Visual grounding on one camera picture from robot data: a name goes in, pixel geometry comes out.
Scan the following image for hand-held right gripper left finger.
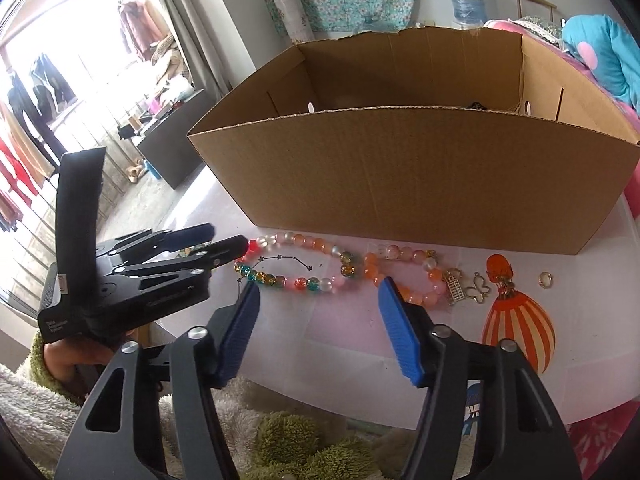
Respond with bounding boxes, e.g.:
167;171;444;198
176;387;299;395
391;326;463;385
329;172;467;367
55;282;262;480

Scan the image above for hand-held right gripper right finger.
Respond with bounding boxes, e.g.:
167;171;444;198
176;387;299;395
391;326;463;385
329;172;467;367
377;276;583;480

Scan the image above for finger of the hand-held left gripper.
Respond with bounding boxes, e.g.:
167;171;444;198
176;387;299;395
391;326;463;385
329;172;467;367
102;235;249;328
97;223;217;263

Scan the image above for orange pink bead bracelet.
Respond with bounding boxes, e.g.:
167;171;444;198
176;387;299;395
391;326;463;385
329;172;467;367
364;243;466;311

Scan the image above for multicolour glass bead bracelet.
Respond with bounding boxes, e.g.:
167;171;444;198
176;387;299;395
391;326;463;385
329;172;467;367
234;231;357;295

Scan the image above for gold butterfly outline charm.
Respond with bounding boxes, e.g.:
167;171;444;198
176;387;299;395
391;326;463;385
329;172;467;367
462;272;490;306

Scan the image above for brown cardboard box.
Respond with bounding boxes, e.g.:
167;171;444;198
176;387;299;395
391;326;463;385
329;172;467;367
186;26;640;256

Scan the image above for person's left forearm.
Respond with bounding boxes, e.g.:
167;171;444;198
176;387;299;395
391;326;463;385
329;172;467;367
0;332;108;480

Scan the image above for person's left hand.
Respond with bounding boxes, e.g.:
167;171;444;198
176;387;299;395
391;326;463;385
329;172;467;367
44;332;117;386

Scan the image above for pink balloon print tablecloth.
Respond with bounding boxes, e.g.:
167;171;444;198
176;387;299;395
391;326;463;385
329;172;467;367
150;175;640;431

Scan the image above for dark grey cabinet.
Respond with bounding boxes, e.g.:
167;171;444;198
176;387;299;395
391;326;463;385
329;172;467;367
137;89;226;190

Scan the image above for fluffy white green robe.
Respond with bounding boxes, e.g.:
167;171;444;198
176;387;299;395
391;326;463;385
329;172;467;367
0;332;416;480

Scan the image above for hanging dark clothes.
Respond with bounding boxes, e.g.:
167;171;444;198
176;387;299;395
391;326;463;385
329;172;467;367
7;55;76;161

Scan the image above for grey curtain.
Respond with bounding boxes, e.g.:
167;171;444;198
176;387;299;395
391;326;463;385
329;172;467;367
145;0;231;106

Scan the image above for hanging pink jacket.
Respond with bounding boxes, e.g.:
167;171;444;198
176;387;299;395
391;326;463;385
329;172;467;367
119;0;171;61

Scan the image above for pink floral blanket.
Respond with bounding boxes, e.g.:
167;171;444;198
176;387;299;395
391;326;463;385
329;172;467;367
482;17;640;480

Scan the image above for white paper roll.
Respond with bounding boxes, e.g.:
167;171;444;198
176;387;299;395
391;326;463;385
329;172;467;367
274;0;316;43

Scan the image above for blue water jug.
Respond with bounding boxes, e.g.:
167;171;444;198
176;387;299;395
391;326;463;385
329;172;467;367
446;0;488;28

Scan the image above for patterned lace pillow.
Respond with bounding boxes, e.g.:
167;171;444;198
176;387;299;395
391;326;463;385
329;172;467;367
515;15;566;43

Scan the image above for blue dotted pillow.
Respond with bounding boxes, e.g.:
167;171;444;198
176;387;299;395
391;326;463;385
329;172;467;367
561;14;640;113

